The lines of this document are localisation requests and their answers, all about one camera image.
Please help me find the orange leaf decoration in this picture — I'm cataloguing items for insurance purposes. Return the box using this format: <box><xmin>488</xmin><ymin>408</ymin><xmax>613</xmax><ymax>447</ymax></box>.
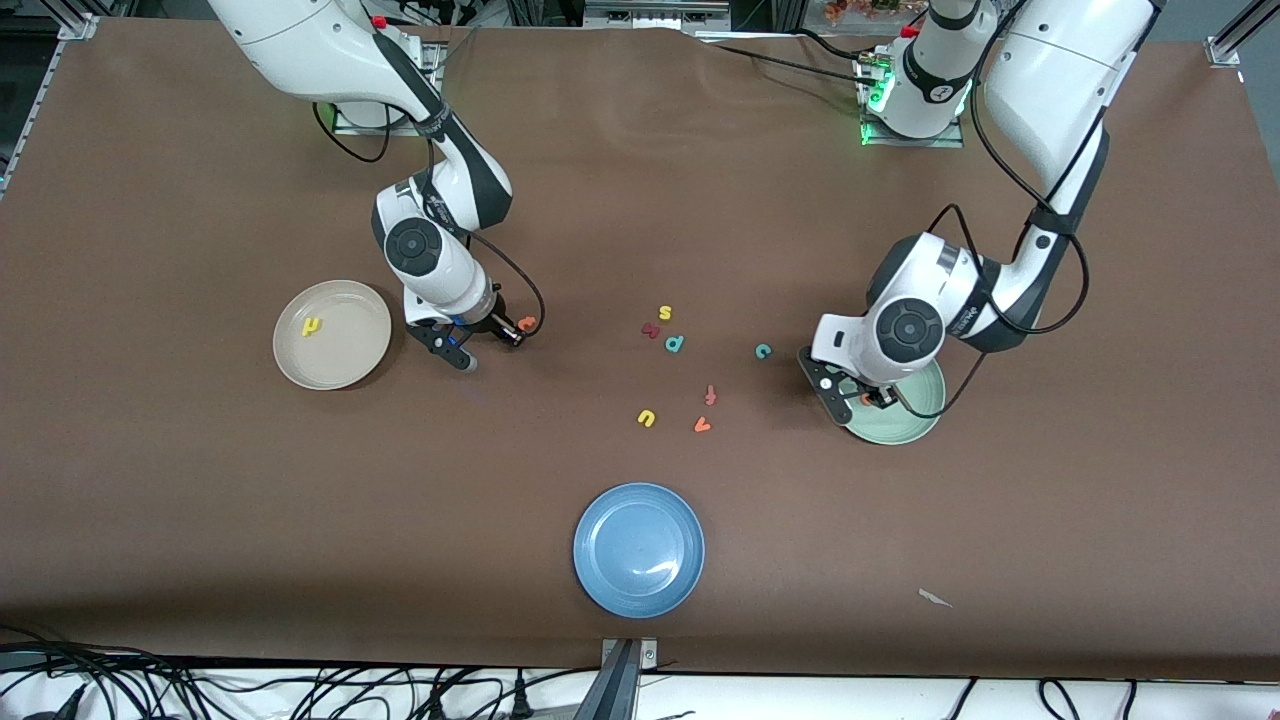
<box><xmin>825</xmin><ymin>0</ymin><xmax>926</xmax><ymax>26</ymax></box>

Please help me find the blue plate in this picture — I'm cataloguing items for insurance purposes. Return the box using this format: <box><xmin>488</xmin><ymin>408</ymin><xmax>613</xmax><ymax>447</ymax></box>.
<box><xmin>573</xmin><ymin>483</ymin><xmax>706</xmax><ymax>619</ymax></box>

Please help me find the black table cable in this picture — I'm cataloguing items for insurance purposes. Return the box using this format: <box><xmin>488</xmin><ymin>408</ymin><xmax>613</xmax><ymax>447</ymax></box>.
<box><xmin>700</xmin><ymin>40</ymin><xmax>871</xmax><ymax>89</ymax></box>
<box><xmin>790</xmin><ymin>28</ymin><xmax>881</xmax><ymax>66</ymax></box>

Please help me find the beige brown plate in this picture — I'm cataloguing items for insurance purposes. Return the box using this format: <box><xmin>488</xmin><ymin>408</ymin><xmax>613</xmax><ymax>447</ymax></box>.
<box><xmin>272</xmin><ymin>280</ymin><xmax>393</xmax><ymax>391</ymax></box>

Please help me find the brown table cover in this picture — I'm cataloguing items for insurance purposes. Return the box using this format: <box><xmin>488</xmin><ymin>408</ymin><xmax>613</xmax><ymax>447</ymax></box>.
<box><xmin>0</xmin><ymin>17</ymin><xmax>1280</xmax><ymax>683</ymax></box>

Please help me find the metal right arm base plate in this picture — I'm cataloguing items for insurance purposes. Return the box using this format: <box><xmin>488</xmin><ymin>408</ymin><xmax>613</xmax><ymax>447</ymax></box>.
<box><xmin>333</xmin><ymin>40</ymin><xmax>446</xmax><ymax>137</ymax></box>

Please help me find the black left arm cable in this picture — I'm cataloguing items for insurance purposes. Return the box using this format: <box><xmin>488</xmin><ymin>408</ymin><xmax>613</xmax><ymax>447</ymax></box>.
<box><xmin>895</xmin><ymin>0</ymin><xmax>1091</xmax><ymax>419</ymax></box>

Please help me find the aluminium frame profile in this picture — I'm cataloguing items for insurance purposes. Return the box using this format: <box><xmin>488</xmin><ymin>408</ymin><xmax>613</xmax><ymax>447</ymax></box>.
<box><xmin>55</xmin><ymin>0</ymin><xmax>101</xmax><ymax>43</ymax></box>
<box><xmin>1205</xmin><ymin>0</ymin><xmax>1256</xmax><ymax>67</ymax></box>

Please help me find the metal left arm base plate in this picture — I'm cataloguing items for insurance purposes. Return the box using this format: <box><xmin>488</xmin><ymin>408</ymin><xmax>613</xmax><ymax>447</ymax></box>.
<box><xmin>858</xmin><ymin>52</ymin><xmax>967</xmax><ymax>149</ymax></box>

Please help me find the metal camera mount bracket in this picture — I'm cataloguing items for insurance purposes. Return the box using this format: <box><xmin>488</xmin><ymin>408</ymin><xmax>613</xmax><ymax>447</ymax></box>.
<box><xmin>573</xmin><ymin>637</ymin><xmax>661</xmax><ymax>720</ymax></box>

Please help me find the grey metal frame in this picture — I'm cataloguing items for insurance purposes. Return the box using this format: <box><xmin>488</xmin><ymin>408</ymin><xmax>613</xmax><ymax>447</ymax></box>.
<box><xmin>585</xmin><ymin>0</ymin><xmax>731</xmax><ymax>31</ymax></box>

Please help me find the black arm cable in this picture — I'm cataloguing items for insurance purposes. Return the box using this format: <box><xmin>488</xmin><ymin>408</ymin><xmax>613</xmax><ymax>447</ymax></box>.
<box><xmin>312</xmin><ymin>100</ymin><xmax>546</xmax><ymax>349</ymax></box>
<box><xmin>895</xmin><ymin>0</ymin><xmax>1091</xmax><ymax>419</ymax></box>

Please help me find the green plate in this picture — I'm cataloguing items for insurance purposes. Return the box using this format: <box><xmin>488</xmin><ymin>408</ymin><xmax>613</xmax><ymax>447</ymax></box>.
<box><xmin>845</xmin><ymin>360</ymin><xmax>947</xmax><ymax>446</ymax></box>

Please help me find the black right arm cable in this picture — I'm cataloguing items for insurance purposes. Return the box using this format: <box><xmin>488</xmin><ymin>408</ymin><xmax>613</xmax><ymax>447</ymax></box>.
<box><xmin>312</xmin><ymin>100</ymin><xmax>546</xmax><ymax>349</ymax></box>

